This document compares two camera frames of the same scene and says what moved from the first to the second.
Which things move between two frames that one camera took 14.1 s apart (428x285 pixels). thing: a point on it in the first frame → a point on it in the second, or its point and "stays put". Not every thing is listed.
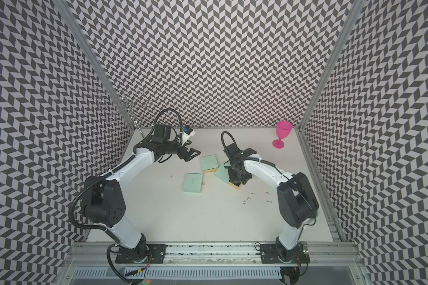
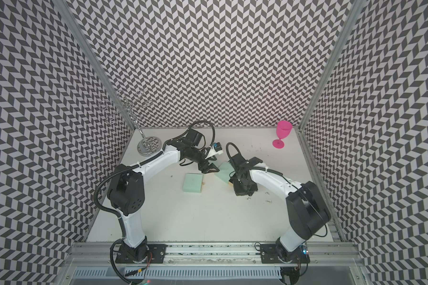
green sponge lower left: [192, 182] stays put
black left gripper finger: [183, 154] → [203, 167]
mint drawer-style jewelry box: [223, 173] stays put
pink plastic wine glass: [283, 129] stays put
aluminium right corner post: [352, 13] stays put
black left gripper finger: [189, 154] → [211, 168]
